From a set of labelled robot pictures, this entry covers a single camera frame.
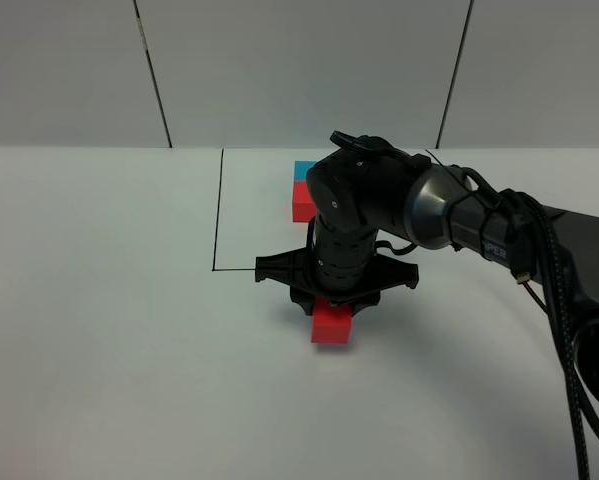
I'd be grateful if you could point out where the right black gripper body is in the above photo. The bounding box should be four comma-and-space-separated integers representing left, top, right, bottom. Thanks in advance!
255, 217, 419, 316

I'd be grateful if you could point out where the right black braided cable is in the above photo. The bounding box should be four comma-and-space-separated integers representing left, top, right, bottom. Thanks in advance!
498, 187, 599, 480

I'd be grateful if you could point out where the red template cube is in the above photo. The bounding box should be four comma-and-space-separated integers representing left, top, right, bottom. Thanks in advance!
291, 181, 316, 223

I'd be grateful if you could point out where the blue template cube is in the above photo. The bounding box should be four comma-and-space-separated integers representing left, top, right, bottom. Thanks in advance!
293, 161, 315, 183

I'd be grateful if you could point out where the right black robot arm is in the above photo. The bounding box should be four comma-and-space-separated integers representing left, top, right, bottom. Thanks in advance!
255, 131, 599, 402

